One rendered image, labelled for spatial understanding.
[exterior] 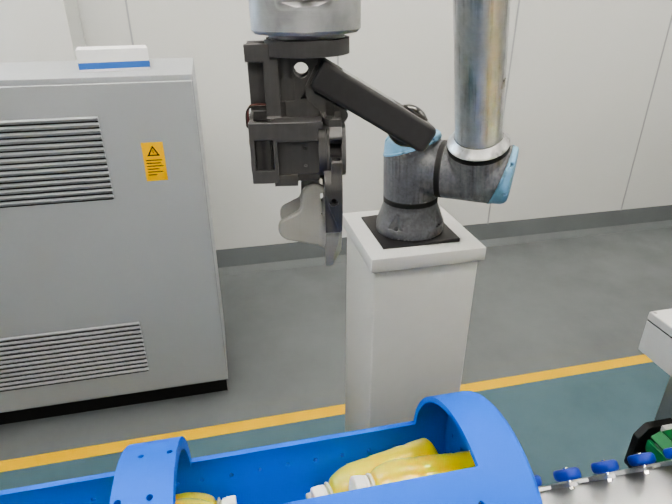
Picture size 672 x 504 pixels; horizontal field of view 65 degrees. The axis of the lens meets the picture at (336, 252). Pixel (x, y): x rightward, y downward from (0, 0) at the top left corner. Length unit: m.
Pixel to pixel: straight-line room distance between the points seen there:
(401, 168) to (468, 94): 0.27
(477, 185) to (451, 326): 0.44
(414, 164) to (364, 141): 2.13
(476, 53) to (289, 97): 0.75
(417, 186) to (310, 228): 0.91
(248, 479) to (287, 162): 0.55
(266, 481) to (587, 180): 3.83
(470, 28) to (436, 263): 0.59
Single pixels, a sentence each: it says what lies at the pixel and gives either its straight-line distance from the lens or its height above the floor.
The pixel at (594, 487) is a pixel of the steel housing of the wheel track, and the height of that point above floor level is 0.93.
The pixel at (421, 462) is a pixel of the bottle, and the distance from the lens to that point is 0.74.
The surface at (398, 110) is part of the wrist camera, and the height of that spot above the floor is 1.63.
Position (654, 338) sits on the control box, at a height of 1.05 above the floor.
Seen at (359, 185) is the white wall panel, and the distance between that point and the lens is 3.57.
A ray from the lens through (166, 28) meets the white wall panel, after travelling 3.25.
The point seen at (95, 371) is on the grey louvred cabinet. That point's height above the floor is 0.25.
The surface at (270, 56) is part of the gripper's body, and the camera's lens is 0.45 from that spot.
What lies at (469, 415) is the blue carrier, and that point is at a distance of 0.71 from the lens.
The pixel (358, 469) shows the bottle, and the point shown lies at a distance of 0.78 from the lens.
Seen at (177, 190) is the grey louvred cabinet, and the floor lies 1.03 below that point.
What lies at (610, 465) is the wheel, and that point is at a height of 0.98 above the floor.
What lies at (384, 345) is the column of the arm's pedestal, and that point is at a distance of 1.51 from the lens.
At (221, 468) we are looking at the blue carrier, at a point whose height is 1.08.
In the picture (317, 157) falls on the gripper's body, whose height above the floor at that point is 1.59.
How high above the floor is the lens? 1.72
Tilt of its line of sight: 27 degrees down
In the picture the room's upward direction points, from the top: straight up
